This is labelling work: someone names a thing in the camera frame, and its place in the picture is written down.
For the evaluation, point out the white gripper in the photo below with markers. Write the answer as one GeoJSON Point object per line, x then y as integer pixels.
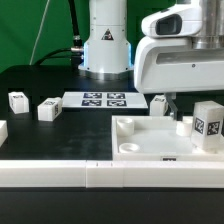
{"type": "Point", "coordinates": [182, 50]}

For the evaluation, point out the white square tabletop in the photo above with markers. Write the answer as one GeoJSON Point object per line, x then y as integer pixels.
{"type": "Point", "coordinates": [145, 138]}

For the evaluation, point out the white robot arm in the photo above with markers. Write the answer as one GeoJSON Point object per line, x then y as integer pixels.
{"type": "Point", "coordinates": [107, 51]}

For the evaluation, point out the white sheet with tags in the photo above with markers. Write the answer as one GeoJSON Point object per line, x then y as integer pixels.
{"type": "Point", "coordinates": [104, 100]}

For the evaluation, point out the white left fence piece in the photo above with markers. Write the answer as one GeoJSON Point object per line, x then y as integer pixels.
{"type": "Point", "coordinates": [3, 131]}

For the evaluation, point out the white front fence rail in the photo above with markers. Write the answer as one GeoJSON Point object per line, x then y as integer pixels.
{"type": "Point", "coordinates": [118, 174]}

